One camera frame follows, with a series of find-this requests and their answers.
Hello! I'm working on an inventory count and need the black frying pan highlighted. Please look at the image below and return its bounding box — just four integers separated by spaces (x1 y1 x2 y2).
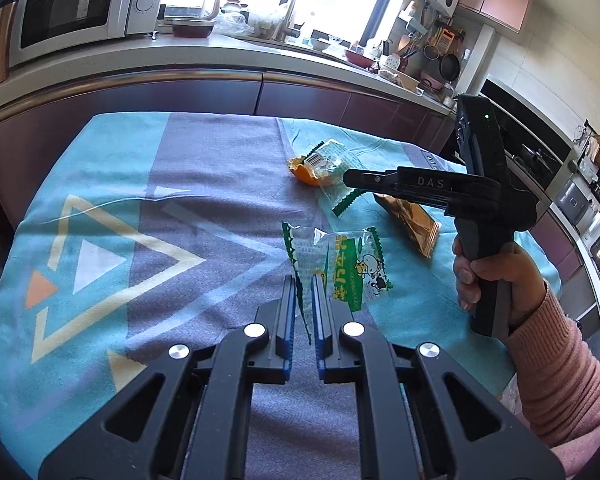
439 52 462 81

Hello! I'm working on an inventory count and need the metal kitchen faucet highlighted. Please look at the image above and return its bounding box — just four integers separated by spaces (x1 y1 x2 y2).
274 0 312 44

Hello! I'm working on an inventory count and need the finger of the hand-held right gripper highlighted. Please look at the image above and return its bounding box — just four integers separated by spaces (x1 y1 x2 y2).
342 165 498 217

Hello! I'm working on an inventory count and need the green white snack wrapper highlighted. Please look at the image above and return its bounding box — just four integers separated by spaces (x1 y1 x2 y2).
281 221 396 346

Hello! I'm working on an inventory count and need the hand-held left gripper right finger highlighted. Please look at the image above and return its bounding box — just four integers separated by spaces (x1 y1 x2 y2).
311 275 564 480

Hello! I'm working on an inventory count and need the orange peel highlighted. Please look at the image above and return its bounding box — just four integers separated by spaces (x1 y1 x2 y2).
287 156 322 184

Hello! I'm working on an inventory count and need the metal storage rack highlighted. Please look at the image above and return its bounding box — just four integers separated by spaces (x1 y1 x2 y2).
550 120 600 311

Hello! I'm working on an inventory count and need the brown gold snack wrapper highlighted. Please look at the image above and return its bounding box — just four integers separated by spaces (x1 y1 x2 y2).
372 191 441 259

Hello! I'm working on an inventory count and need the glass kettle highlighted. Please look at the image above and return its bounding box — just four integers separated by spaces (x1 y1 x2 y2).
162 0 222 27

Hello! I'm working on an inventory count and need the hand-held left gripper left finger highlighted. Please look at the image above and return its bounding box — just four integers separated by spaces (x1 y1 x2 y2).
39 275 297 480

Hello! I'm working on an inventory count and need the teal patterned tablecloth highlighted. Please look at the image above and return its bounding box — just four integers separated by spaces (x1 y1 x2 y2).
0 110 565 480

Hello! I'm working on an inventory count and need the clear plastic bag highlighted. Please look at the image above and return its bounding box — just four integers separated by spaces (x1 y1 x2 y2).
214 9 257 37

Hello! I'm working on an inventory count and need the black kitchen appliance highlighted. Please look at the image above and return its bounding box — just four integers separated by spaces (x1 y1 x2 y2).
479 76 577 196

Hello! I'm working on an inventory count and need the yellow snack wrapper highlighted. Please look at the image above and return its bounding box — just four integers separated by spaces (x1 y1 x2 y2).
300 140 369 219

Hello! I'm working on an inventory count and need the kitchen counter with cabinets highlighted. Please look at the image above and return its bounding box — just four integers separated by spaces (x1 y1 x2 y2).
0 30 462 233

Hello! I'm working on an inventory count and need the person's right forearm pink sleeve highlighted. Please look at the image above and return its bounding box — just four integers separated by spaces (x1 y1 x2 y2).
502 280 600 480

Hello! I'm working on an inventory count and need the person's right hand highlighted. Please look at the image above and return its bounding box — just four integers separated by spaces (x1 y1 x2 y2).
452 235 549 332

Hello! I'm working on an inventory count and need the dark red bowl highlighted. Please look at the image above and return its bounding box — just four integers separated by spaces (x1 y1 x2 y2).
171 18 216 39

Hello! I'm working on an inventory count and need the white microwave oven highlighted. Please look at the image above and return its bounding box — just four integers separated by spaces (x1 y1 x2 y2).
7 0 174 69

